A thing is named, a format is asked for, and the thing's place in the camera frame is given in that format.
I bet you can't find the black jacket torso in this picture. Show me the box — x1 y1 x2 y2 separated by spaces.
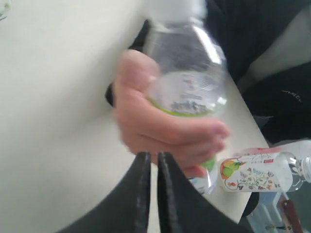
205 0 311 144

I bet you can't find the person's open hand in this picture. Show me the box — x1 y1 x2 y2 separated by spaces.
114 51 229 177

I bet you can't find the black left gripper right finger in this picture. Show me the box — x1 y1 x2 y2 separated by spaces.
157 152 245 233

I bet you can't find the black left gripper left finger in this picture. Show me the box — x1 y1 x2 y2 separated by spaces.
60 152 151 233

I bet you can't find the green lime sports drink bottle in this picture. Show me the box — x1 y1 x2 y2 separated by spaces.
143 0 229 196

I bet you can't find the pink peach soda bottle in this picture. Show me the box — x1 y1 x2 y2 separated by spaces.
234 139 311 158

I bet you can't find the clear plastic storage box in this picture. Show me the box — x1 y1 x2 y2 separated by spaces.
246 189 311 233

